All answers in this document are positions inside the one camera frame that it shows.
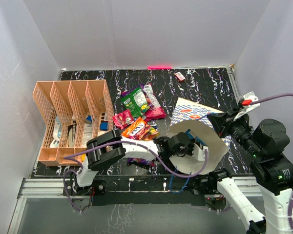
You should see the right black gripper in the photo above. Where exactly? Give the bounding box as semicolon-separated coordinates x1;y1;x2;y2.
207;105;263;157

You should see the blue checkered paper bag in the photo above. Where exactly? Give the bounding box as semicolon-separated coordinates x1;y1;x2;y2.
167;98;231;175

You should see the pink chips bag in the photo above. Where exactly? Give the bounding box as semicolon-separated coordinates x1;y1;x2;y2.
143;83;167;122

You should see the orange snack packet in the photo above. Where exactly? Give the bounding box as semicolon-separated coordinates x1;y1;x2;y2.
121;117;160;141

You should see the green snack packet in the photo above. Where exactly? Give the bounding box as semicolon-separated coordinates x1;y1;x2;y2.
121;87;153;119

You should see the red snack packet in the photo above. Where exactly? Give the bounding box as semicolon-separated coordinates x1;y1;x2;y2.
113;110;134;130

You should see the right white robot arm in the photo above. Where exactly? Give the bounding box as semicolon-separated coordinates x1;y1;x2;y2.
208;110;293;234

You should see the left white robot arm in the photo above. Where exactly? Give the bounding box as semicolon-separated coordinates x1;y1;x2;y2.
65;130;200;195

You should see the red white small box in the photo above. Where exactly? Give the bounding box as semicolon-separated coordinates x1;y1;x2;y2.
174;72;186;82

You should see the blue small block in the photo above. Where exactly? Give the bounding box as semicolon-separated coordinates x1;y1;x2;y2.
99;121;109;131

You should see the red white box in organizer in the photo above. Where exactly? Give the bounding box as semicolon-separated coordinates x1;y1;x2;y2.
96;131;109;142

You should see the pink tape strip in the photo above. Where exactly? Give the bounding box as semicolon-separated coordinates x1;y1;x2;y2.
147;66;172;70

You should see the orange plastic desk organizer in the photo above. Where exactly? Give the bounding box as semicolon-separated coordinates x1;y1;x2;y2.
33;79;115;166

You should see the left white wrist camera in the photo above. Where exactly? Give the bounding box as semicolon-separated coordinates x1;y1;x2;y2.
192;142;209;161

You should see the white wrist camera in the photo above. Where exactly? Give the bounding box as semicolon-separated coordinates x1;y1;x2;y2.
192;142;209;161
233;92;260;121

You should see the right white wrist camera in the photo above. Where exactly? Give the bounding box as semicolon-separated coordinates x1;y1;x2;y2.
233;92;260;121

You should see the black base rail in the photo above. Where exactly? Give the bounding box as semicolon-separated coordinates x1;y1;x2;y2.
63;175;229;210

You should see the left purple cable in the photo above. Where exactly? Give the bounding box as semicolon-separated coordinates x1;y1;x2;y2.
63;140;209;213

